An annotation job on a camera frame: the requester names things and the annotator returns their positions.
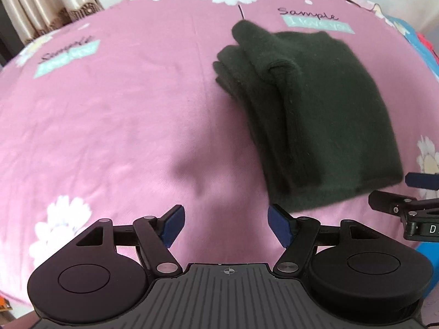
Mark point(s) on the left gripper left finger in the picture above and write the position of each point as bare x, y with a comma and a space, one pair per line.
155, 236

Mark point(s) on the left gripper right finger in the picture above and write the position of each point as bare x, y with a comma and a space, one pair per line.
297, 236

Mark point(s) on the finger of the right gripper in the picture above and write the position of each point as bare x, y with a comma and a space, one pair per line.
422, 180

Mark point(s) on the dark green knit sweater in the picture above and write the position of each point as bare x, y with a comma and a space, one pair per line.
321, 128

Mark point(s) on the blue patterned blanket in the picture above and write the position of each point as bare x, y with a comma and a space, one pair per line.
420, 43

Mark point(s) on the beige lace-trimmed curtain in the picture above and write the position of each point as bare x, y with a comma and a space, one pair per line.
34, 18

